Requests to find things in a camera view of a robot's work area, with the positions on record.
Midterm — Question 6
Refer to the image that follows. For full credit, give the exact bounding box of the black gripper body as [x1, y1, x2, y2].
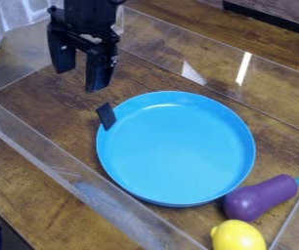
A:
[46, 0, 123, 55]

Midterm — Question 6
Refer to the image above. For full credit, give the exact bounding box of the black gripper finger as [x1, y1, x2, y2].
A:
[47, 26, 76, 73]
[87, 49, 118, 93]

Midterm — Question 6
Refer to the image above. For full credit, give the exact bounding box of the small black tab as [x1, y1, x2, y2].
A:
[96, 103, 116, 131]

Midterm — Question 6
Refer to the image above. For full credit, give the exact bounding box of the blue round plate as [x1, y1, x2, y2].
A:
[96, 91, 257, 207]

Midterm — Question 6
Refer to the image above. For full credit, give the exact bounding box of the white patterned curtain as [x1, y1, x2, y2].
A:
[0, 0, 64, 45]

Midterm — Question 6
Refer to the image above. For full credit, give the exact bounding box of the purple toy eggplant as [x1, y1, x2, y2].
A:
[223, 174, 299, 222]

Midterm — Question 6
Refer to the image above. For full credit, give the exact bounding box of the yellow toy lemon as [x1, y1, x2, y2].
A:
[210, 220, 269, 250]

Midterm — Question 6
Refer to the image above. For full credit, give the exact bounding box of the clear acrylic enclosure wall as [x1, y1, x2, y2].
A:
[0, 10, 299, 250]

